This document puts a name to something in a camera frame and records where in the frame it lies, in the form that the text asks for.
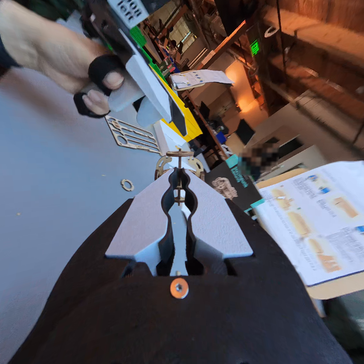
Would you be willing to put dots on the open instruction manual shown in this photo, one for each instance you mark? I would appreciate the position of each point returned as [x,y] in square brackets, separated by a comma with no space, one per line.
[312,227]

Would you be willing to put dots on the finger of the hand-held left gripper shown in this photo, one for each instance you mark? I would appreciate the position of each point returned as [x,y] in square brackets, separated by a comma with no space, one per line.
[153,85]

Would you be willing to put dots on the green plastic bins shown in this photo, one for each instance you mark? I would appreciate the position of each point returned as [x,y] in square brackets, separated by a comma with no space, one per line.
[139,35]

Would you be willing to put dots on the green exit sign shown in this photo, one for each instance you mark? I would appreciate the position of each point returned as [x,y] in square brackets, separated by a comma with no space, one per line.
[254,47]

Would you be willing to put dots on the black wristwatch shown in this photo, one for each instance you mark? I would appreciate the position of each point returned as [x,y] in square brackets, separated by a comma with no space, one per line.
[5,59]

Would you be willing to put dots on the round wooden model assembly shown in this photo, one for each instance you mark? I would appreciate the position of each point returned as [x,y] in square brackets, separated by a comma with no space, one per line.
[179,154]

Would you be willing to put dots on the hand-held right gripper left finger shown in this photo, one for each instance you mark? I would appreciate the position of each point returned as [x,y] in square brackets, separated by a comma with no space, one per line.
[142,224]

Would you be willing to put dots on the background manual on stand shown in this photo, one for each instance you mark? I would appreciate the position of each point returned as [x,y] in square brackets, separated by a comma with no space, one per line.
[204,77]

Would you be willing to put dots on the white box lid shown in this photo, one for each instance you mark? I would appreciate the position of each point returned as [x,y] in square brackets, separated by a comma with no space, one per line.
[166,133]

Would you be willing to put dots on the blue plastic bin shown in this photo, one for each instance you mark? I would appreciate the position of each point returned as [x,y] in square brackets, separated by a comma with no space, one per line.
[220,138]

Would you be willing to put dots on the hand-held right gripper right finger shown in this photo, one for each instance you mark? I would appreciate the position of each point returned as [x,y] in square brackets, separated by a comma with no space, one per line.
[219,224]

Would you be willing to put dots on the person's left hand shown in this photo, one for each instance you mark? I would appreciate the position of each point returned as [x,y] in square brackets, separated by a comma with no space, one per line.
[51,48]

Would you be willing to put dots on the black model kit box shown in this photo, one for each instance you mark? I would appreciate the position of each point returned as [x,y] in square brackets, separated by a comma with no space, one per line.
[244,193]

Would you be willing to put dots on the wooden parts fret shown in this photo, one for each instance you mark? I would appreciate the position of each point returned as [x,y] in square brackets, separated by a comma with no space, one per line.
[111,129]

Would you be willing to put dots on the black computer monitor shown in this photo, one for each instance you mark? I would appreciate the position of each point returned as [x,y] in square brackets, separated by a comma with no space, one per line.
[204,110]
[244,130]

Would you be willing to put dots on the nested yellow plastic bins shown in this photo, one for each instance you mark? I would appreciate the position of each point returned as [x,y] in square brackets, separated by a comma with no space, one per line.
[190,125]

